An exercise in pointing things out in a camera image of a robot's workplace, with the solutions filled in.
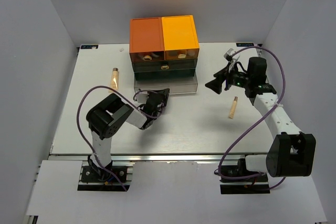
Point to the dark teal drawer cabinet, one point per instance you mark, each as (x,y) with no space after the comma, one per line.
(164,69)

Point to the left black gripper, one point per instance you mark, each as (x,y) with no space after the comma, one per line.
(164,93)

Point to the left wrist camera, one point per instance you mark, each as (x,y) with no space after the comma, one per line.
(140,98)

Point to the clear bottom cabinet drawer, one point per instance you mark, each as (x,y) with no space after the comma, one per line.
(183,85)

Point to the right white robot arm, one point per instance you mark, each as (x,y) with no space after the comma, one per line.
(292,151)

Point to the dark orange drawer box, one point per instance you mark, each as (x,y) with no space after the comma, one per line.
(146,34)

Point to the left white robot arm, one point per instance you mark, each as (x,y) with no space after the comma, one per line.
(106,118)

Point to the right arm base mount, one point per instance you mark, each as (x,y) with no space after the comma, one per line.
(234,185)

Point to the clear yellow box drawer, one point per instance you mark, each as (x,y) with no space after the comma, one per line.
(182,54)

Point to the beige concealer tube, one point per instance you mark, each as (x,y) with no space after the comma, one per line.
(114,82)
(233,108)

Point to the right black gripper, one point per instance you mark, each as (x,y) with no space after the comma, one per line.
(216,85)

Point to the yellow drawer box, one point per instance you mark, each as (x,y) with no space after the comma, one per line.
(179,32)

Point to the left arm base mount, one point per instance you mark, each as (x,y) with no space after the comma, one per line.
(94,178)

